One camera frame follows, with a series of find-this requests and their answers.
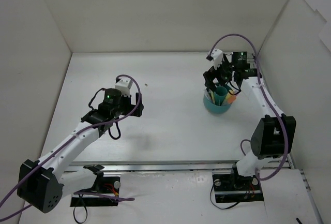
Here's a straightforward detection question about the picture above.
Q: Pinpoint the yellow slim highlighter pen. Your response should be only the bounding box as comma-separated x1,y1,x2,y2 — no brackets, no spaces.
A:
209,90,218,105

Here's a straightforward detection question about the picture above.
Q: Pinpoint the aluminium front rail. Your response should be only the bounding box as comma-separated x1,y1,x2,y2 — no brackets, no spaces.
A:
66,160,293,173

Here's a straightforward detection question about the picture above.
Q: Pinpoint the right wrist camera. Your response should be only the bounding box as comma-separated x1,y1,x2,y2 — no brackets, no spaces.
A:
206,48,223,69

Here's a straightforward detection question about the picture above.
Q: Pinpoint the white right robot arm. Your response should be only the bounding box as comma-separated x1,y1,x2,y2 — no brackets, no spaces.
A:
203,49,296,189

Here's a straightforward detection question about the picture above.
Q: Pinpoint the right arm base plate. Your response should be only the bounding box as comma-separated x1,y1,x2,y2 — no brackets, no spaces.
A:
212,174,264,204

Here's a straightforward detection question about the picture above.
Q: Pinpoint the aluminium right rail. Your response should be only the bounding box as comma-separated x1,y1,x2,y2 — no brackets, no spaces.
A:
243,52,294,168

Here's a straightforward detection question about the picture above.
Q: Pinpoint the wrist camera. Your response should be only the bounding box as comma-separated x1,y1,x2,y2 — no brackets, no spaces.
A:
115,78,133,97
206,48,223,69

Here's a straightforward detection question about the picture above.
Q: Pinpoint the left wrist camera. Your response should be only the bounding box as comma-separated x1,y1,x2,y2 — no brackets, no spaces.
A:
115,78,133,97

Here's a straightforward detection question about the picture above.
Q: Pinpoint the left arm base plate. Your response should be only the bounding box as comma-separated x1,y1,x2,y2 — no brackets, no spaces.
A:
70,175,121,207

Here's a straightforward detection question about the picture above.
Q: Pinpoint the teal round desk organizer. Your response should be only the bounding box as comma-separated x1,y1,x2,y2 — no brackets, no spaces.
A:
203,85,232,114

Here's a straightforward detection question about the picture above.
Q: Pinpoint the aluminium rail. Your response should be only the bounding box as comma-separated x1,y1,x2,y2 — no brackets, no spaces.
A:
66,160,293,173
243,52,294,168

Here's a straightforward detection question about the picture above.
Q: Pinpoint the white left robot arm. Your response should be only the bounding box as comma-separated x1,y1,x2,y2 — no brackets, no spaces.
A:
17,88,144,213

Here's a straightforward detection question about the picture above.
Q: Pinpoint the orange capped clear highlighter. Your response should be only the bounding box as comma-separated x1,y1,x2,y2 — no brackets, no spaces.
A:
224,95,236,104

